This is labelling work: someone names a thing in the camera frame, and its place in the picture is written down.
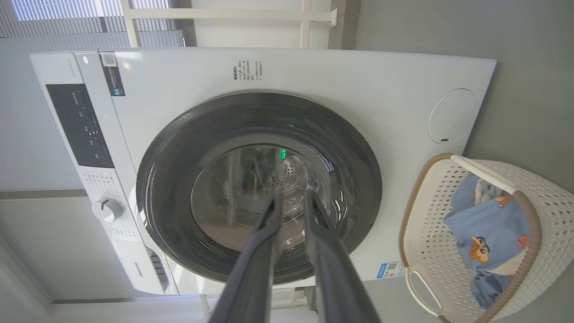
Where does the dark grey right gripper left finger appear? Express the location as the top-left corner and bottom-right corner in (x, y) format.
(209, 193), (284, 323)

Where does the dark round glass washer door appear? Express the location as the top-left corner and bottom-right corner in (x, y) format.
(136, 91), (383, 285)

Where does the window with slatted blind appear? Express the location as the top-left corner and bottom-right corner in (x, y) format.
(0, 0), (184, 49)

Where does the white front-load washing machine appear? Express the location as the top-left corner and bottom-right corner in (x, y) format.
(29, 47), (497, 297)

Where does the cream perforated laundry basket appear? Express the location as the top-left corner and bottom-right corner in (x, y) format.
(399, 153), (574, 323)

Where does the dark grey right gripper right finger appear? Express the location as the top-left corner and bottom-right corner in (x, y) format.
(304, 191), (382, 323)

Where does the white metal railing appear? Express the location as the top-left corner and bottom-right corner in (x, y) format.
(120, 0), (338, 49)

